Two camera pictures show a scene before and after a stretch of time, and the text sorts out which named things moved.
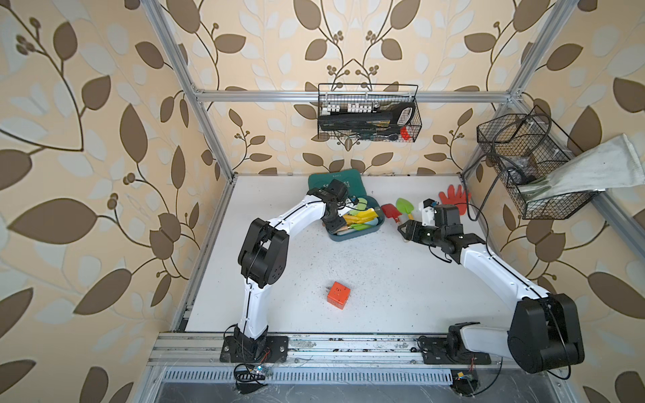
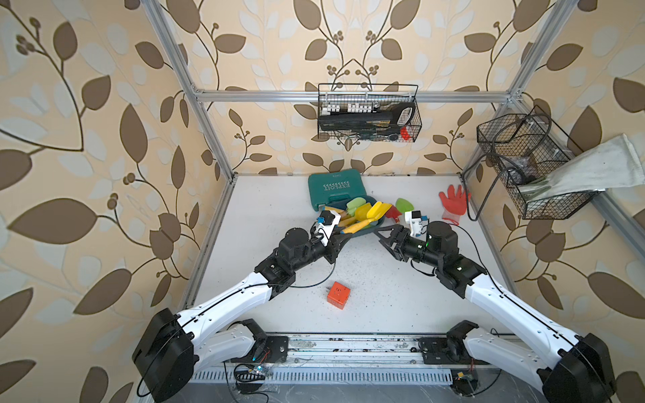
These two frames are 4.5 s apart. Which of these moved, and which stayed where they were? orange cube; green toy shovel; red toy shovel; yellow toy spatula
Moved: yellow toy spatula
Stayed: orange cube; green toy shovel; red toy shovel
